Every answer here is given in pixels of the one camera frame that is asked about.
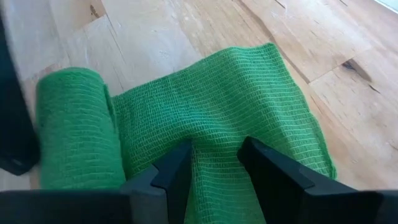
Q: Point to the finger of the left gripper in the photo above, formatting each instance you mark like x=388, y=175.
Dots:
x=15, y=124

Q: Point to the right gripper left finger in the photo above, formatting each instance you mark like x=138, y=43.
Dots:
x=93, y=208

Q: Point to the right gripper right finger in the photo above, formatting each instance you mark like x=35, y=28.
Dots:
x=311, y=205

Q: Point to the green elastic bandage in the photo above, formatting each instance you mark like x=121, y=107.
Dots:
x=224, y=102

